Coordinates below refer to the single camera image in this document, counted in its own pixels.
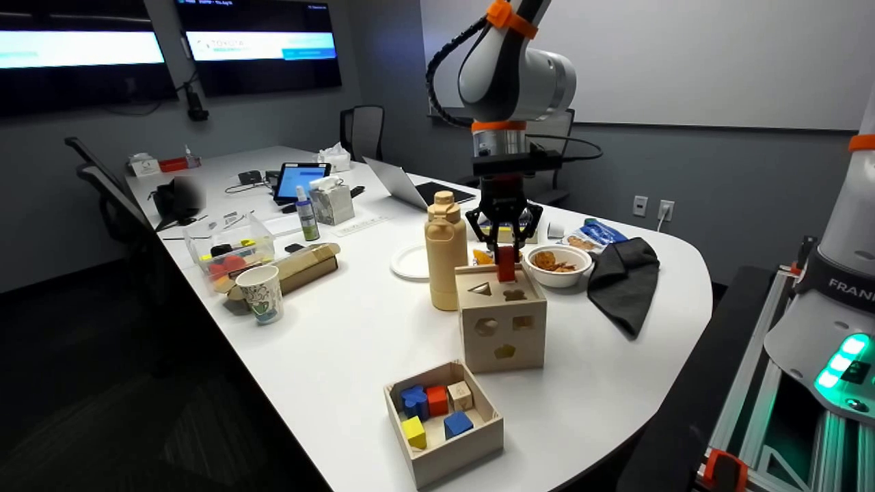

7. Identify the natural wood block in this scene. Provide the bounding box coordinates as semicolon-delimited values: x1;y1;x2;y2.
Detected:
448;383;474;409

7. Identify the blue cube block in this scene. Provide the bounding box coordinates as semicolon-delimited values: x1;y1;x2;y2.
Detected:
443;409;474;438

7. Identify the white empty plate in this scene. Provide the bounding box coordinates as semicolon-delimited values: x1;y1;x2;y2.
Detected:
391;247;430;282

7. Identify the wooden block bundle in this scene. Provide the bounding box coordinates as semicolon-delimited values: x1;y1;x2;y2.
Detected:
277;243;340;292

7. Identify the yellow cube block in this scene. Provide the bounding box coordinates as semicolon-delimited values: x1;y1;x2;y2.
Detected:
402;415;426;452

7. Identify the wooden shape sorter cube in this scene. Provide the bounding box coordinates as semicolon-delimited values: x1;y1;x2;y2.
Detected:
456;266;546;375

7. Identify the dark grey cloth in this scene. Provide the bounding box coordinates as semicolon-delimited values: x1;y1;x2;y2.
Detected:
587;238;659;338

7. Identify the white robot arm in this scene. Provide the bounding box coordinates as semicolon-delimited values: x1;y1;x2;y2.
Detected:
426;0;577;266

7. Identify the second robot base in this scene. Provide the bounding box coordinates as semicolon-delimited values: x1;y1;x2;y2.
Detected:
693;94;875;492

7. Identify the white bowl of chips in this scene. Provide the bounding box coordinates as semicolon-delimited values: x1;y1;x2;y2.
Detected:
522;243;594;289

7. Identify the wooden tray of blocks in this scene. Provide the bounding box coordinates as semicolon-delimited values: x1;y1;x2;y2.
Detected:
384;361;504;487

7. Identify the paper cup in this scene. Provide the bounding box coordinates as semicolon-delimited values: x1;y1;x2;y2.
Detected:
235;263;283;325

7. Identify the beige water bottle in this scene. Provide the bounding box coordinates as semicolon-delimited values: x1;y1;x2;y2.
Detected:
425;189;469;311

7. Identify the tablet with blue screen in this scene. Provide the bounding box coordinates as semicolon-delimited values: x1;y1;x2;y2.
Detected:
274;162;330;204

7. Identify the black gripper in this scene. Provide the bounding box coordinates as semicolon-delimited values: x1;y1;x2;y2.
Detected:
466;150;557;266

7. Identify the clear plastic storage bin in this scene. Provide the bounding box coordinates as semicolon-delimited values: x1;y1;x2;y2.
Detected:
183;214;274;292

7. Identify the small white cup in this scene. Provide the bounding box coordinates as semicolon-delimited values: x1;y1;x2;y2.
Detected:
546;221;567;243

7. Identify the black bag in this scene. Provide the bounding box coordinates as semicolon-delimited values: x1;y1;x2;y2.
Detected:
154;177;202;226

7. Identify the wall monitor screen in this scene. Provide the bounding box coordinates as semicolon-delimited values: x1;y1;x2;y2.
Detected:
0;0;341;120

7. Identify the grey office chair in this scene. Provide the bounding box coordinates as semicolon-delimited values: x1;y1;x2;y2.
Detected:
340;105;386;162

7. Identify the white tissue box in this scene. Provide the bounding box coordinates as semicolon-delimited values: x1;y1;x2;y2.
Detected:
313;177;355;225

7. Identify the black office chair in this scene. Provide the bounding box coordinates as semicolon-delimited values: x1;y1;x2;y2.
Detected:
67;136;160;263

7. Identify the blue snack bag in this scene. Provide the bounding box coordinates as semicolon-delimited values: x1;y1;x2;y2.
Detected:
567;219;626;252

